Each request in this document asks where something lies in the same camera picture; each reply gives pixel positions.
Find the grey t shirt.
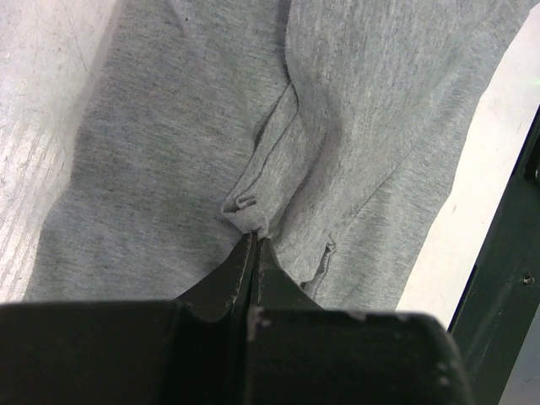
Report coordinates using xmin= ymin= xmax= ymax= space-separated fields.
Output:
xmin=24 ymin=1 xmax=533 ymax=311

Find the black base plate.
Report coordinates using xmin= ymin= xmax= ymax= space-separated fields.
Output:
xmin=449 ymin=121 xmax=539 ymax=404

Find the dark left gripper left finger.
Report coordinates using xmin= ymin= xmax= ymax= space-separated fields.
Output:
xmin=1 ymin=234 xmax=257 ymax=404

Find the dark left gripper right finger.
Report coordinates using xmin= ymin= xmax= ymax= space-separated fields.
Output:
xmin=246 ymin=240 xmax=472 ymax=404

